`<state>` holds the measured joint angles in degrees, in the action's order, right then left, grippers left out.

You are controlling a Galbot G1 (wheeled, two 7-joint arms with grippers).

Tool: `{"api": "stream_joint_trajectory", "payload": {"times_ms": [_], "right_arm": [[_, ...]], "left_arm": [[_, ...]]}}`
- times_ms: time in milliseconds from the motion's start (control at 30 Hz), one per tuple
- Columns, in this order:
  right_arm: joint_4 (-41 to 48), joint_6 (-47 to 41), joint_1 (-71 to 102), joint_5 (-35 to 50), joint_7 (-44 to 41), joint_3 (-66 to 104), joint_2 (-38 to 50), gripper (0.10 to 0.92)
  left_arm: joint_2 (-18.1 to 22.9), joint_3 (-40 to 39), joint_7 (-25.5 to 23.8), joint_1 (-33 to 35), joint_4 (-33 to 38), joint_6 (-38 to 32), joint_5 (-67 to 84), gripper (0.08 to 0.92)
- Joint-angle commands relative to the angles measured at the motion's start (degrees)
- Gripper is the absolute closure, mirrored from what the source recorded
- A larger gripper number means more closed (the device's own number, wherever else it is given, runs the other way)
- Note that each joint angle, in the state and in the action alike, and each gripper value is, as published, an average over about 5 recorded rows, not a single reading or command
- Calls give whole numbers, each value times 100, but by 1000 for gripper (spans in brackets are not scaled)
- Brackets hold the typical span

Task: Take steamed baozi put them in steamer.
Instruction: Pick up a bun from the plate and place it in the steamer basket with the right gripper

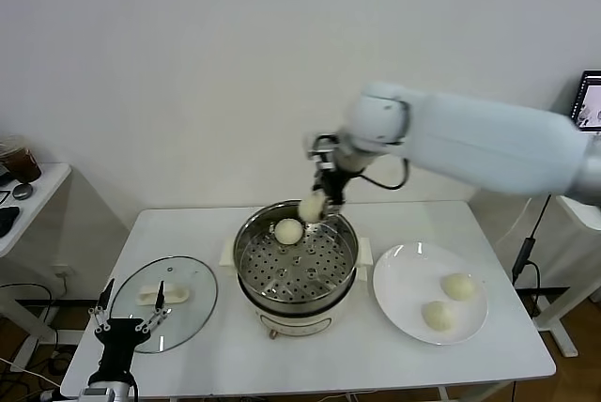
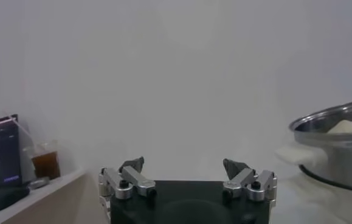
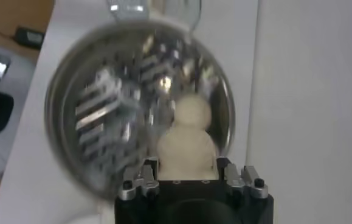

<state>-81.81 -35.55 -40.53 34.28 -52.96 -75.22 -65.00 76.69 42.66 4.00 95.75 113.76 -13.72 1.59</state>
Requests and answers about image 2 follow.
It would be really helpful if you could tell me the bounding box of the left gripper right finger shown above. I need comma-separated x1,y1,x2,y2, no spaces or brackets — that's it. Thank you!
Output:
223,158,277,202

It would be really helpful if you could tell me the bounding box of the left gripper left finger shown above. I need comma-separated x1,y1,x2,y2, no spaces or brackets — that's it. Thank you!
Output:
98,156,157,200

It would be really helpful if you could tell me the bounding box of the white steamed baozi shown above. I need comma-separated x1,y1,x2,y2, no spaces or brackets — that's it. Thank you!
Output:
326,119,352,135

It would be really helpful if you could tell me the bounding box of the steel steamer basket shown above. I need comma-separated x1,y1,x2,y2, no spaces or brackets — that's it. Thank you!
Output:
275,97,352,194

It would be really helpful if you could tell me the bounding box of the white side desk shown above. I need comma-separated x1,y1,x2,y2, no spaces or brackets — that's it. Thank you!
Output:
0,169,103,224

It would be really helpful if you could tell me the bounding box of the plastic cup iced coffee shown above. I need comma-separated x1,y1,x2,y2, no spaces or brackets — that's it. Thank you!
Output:
31,140,61,180

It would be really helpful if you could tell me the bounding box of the black computer mouse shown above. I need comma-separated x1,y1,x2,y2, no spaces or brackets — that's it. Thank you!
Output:
0,186,30,217

